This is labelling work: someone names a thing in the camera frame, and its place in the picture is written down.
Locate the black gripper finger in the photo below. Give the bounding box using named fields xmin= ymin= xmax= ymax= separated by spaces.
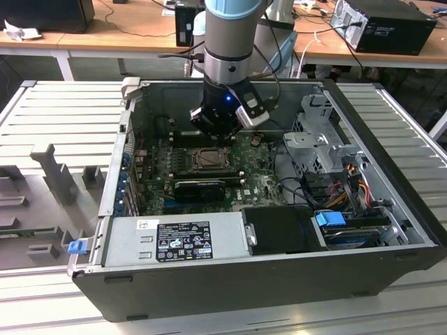
xmin=223 ymin=122 xmax=245 ymax=140
xmin=190 ymin=107 xmax=224 ymax=140

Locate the silver CPU plate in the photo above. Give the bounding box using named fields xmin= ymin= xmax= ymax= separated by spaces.
xmin=198 ymin=149 xmax=225 ymax=165

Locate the metal socket cover frame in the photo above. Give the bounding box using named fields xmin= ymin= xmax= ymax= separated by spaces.
xmin=190 ymin=147 xmax=233 ymax=172

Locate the green motherboard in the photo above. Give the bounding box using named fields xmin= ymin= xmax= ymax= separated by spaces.
xmin=132 ymin=134 xmax=291 ymax=216

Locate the silver metal drive cage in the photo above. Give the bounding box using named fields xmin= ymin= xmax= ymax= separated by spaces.
xmin=282 ymin=94 xmax=364 ymax=175

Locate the black graphics card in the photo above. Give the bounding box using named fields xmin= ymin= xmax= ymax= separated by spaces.
xmin=173 ymin=179 xmax=226 ymax=203

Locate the small black box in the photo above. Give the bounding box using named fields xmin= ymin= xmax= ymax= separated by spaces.
xmin=174 ymin=3 xmax=207 ymax=48

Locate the wooden desk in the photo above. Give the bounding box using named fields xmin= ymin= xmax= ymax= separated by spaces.
xmin=0 ymin=0 xmax=447 ymax=83

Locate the black plastic air shroud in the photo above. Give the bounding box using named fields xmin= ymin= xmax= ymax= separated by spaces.
xmin=240 ymin=205 xmax=329 ymax=255

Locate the blue disk carrier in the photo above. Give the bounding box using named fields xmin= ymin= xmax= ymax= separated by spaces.
xmin=314 ymin=211 xmax=383 ymax=251

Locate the grey power supply unit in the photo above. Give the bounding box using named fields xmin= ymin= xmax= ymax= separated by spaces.
xmin=101 ymin=211 xmax=252 ymax=268

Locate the black open PC case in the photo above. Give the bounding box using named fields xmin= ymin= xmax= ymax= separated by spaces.
xmin=66 ymin=78 xmax=447 ymax=324

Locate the grey parts rack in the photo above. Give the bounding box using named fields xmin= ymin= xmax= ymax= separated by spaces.
xmin=0 ymin=142 xmax=105 ymax=271

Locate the large black box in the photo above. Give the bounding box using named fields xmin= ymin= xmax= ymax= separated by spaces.
xmin=0 ymin=0 xmax=95 ymax=35

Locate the black desktop PC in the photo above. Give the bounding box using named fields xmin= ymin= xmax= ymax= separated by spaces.
xmin=331 ymin=0 xmax=438 ymax=57

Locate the crumpled white paper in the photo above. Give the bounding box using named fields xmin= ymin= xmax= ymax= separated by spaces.
xmin=2 ymin=19 xmax=43 ymax=42

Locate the green RAM stick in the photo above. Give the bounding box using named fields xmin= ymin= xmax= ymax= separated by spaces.
xmin=0 ymin=226 xmax=57 ymax=239

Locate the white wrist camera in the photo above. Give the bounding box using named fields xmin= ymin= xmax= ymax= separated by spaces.
xmin=235 ymin=91 xmax=270 ymax=128

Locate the black camera cable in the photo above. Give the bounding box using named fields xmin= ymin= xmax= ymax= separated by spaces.
xmin=254 ymin=19 xmax=283 ymax=114

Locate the grey case hinge bracket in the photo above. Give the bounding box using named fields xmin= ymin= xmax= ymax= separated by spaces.
xmin=121 ymin=77 xmax=141 ymax=102

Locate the white cable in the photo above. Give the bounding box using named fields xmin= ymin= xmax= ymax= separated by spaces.
xmin=298 ymin=29 xmax=323 ymax=78

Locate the yellow red wire bundle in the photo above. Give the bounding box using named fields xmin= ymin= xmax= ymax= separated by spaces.
xmin=328 ymin=181 xmax=372 ymax=209

